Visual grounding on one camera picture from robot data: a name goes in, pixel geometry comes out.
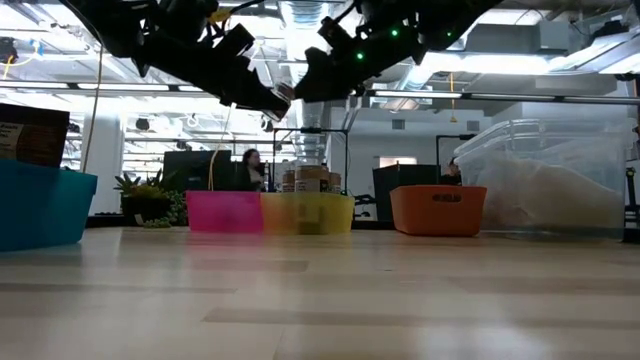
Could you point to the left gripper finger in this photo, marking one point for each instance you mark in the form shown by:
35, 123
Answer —
265, 112
255, 85

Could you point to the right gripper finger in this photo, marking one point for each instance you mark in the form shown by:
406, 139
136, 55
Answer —
325, 75

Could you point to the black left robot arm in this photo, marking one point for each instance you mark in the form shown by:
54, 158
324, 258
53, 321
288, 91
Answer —
110, 25

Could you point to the yellow tape tag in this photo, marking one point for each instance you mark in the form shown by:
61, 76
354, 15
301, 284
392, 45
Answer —
220, 15

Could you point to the person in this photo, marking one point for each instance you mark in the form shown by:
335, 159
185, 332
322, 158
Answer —
452, 172
250, 170

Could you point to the black monitor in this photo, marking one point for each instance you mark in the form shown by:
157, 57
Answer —
200, 170

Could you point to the red-pink plastic bin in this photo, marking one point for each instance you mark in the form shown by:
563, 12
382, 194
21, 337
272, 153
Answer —
222, 212

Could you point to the yellow plastic bin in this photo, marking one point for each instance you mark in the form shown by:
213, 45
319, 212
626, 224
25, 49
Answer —
320, 215

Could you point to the black cabinet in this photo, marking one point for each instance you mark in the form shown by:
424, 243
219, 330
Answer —
400, 185

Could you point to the potted succulent plant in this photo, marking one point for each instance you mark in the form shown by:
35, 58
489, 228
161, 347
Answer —
145, 200

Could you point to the orange plastic bin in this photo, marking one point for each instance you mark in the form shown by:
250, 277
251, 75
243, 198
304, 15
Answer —
437, 215

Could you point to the clear plastic storage bin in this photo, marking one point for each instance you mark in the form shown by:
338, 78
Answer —
550, 140

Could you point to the black ceiling device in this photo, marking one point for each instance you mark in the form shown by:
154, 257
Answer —
7, 50

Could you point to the teal plastic bin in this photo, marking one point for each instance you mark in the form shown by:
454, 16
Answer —
40, 210

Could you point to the white ventilation duct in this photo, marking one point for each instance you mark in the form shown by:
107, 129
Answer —
300, 40

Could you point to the black stand frame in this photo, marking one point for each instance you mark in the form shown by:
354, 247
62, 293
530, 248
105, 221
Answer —
467, 136
310, 130

